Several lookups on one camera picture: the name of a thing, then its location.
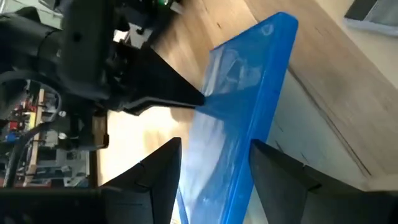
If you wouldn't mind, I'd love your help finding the black cable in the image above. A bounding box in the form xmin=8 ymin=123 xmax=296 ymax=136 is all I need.
xmin=2 ymin=121 xmax=63 ymax=189

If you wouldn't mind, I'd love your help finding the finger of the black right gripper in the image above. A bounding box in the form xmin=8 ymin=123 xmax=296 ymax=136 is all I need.
xmin=108 ymin=43 xmax=206 ymax=108
xmin=123 ymin=98 xmax=200 ymax=116

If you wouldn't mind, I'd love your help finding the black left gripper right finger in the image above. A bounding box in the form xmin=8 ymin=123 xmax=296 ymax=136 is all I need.
xmin=250 ymin=139 xmax=371 ymax=224

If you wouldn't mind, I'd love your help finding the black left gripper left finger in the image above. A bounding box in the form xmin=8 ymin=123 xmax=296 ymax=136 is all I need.
xmin=102 ymin=137 xmax=183 ymax=224

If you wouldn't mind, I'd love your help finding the light wooden post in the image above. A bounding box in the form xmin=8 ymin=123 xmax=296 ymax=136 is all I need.
xmin=27 ymin=88 xmax=46 ymax=175

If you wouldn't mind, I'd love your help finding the blue jewel case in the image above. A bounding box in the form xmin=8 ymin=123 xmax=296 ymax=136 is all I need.
xmin=175 ymin=11 xmax=299 ymax=224

